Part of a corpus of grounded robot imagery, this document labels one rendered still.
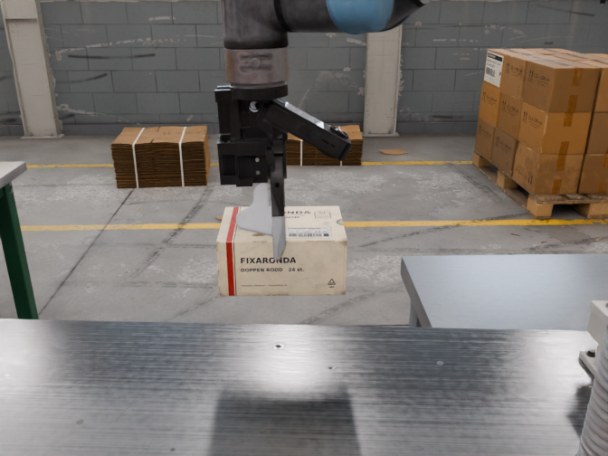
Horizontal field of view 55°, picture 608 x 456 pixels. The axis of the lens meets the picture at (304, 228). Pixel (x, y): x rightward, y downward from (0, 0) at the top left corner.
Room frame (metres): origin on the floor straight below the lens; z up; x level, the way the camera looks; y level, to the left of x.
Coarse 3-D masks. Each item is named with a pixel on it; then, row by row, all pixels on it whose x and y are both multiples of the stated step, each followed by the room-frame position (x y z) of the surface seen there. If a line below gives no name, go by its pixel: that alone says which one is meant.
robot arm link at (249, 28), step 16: (224, 0) 0.69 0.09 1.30; (240, 0) 0.68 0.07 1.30; (256, 0) 0.67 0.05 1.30; (272, 0) 0.66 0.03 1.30; (224, 16) 0.69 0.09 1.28; (240, 16) 0.68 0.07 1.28; (256, 16) 0.67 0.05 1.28; (272, 16) 0.66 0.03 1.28; (224, 32) 0.69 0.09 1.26; (240, 32) 0.68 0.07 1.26; (256, 32) 0.67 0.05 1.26; (272, 32) 0.68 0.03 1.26; (240, 48) 0.68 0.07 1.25; (256, 48) 0.67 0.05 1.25
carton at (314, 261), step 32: (224, 224) 0.70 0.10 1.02; (288, 224) 0.70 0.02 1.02; (320, 224) 0.70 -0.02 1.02; (224, 256) 0.65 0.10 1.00; (256, 256) 0.65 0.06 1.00; (288, 256) 0.65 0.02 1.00; (320, 256) 0.65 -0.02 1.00; (224, 288) 0.65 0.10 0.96; (256, 288) 0.65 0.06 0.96; (288, 288) 0.65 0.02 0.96; (320, 288) 0.65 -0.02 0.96
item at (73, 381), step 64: (0, 320) 0.78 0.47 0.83; (64, 320) 0.78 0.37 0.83; (0, 384) 0.63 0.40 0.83; (64, 384) 0.63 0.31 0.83; (128, 384) 0.63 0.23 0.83; (192, 384) 0.63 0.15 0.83; (256, 384) 0.63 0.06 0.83; (320, 384) 0.63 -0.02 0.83; (384, 384) 0.63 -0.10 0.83; (448, 384) 0.63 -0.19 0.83; (512, 384) 0.63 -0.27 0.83; (576, 384) 0.63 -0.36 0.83; (0, 448) 0.51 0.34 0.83; (64, 448) 0.51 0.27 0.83; (128, 448) 0.51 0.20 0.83; (192, 448) 0.51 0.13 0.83; (256, 448) 0.51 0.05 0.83; (320, 448) 0.51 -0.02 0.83; (384, 448) 0.51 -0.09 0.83; (448, 448) 0.51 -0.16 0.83; (512, 448) 0.51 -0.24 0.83; (576, 448) 0.51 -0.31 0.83
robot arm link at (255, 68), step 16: (224, 48) 0.70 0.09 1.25; (272, 48) 0.74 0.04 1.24; (288, 48) 0.71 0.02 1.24; (240, 64) 0.68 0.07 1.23; (256, 64) 0.67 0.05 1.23; (272, 64) 0.68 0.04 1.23; (288, 64) 0.70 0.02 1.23; (240, 80) 0.68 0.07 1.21; (256, 80) 0.67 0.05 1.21; (272, 80) 0.68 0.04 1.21
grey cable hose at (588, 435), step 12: (600, 360) 0.22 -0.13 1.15; (600, 372) 0.22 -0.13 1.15; (600, 384) 0.22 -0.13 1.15; (600, 396) 0.22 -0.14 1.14; (588, 408) 0.22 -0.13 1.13; (600, 408) 0.21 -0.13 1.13; (588, 420) 0.22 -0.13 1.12; (600, 420) 0.21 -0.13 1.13; (588, 432) 0.22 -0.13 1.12; (600, 432) 0.21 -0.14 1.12; (588, 444) 0.21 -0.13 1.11; (600, 444) 0.21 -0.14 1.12
